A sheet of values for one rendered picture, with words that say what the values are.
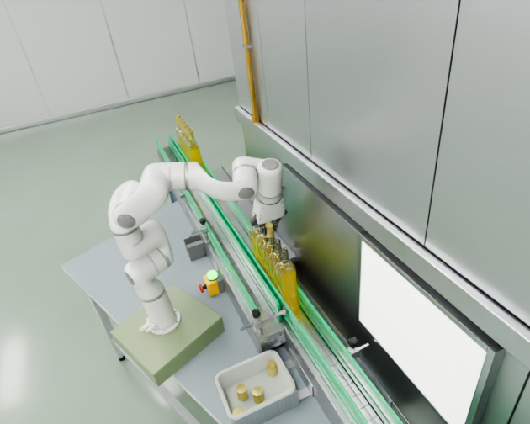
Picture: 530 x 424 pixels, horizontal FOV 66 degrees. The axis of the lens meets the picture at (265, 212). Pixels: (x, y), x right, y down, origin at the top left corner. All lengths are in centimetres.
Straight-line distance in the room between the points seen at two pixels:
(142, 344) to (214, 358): 27
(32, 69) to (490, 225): 663
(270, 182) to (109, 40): 588
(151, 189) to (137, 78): 595
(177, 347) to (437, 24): 126
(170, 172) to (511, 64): 86
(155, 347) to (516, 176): 127
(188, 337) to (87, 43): 579
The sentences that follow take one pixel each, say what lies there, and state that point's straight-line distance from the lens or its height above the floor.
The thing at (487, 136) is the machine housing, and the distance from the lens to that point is 76.
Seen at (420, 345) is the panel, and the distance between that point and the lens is 110.
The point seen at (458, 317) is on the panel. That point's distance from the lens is 94.
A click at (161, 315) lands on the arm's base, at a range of 158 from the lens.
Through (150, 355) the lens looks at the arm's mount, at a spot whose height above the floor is 82.
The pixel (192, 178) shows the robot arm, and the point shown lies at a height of 144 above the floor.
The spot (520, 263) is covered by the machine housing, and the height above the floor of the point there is 151.
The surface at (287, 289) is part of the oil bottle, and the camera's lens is 142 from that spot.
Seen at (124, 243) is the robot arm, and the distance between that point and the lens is 137.
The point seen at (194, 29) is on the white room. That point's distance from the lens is 713.
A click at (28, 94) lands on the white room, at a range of 707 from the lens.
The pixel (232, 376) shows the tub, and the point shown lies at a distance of 146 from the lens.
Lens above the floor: 199
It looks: 34 degrees down
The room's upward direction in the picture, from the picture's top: 7 degrees counter-clockwise
